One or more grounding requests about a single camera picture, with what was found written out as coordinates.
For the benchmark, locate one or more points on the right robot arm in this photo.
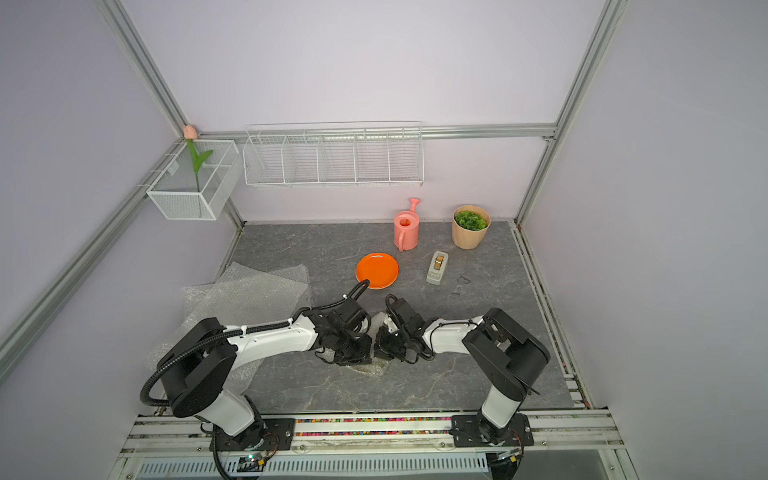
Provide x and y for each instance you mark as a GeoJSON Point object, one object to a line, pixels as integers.
{"type": "Point", "coordinates": [510, 357]}

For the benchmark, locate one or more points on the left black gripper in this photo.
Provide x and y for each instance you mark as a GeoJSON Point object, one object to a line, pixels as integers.
{"type": "Point", "coordinates": [360, 357]}

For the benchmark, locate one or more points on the bubble wrap sheet pile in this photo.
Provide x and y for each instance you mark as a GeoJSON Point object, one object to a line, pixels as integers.
{"type": "Point", "coordinates": [240, 296]}

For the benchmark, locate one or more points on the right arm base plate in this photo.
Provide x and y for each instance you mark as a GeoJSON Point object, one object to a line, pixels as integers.
{"type": "Point", "coordinates": [477, 431]}

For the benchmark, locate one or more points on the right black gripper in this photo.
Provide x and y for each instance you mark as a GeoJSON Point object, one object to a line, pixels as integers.
{"type": "Point", "coordinates": [379, 349]}

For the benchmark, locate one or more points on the potted green plant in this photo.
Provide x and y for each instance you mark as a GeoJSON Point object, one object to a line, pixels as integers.
{"type": "Point", "coordinates": [470, 225]}

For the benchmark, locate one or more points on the orange plate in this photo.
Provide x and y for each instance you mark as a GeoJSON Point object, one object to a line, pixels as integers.
{"type": "Point", "coordinates": [380, 269]}

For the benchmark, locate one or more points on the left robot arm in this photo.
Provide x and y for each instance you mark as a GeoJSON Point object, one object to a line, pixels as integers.
{"type": "Point", "coordinates": [190, 379]}

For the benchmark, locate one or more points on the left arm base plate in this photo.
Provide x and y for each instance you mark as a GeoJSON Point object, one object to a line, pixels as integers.
{"type": "Point", "coordinates": [271, 434]}

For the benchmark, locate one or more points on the pink artificial tulip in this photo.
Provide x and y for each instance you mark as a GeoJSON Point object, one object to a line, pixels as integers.
{"type": "Point", "coordinates": [198, 157]}

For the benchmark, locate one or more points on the pink watering can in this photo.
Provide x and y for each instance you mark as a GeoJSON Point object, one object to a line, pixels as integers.
{"type": "Point", "coordinates": [406, 227]}

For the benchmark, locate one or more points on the long white wire basket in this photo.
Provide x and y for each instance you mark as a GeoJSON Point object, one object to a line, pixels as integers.
{"type": "Point", "coordinates": [334, 154]}

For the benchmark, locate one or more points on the small white wire basket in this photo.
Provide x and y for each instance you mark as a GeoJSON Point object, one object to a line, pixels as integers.
{"type": "Point", "coordinates": [174, 190]}

